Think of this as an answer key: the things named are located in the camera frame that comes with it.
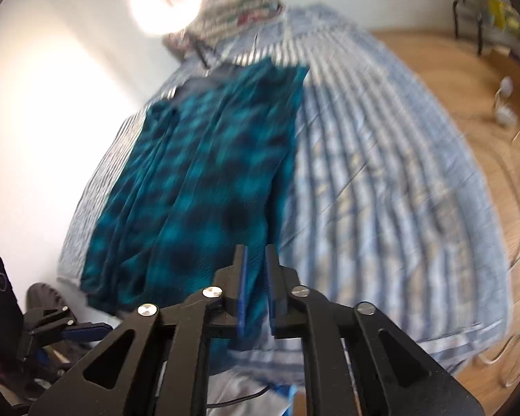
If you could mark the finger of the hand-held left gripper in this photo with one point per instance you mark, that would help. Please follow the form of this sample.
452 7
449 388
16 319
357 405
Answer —
86 331

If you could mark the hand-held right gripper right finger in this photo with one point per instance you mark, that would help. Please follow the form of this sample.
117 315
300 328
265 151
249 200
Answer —
272 312

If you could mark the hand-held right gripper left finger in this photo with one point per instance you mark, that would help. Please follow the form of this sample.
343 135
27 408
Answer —
242 294

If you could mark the teal plaid fleece jacket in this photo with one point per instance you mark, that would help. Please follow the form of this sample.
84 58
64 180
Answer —
199 160

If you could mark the black clothes rack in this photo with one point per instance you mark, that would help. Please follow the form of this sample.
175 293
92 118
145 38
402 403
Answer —
456 17

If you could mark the grey ribbed cloth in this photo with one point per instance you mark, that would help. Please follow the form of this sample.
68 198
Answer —
47 297

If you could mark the blue striped blanket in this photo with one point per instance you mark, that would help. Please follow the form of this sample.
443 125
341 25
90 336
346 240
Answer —
372 182

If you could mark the black tripod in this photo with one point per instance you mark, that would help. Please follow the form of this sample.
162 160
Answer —
201 54

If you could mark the floral folded quilt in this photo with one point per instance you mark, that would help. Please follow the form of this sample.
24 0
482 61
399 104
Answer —
216 26

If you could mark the blue checked bed sheet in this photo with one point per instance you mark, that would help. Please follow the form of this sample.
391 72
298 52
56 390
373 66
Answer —
312 21

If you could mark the white power strip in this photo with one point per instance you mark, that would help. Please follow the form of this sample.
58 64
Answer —
506 116

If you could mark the white round device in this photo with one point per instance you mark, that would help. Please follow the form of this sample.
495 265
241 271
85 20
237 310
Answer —
505 86

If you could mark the yellow crate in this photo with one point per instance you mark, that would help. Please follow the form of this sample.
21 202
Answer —
509 17

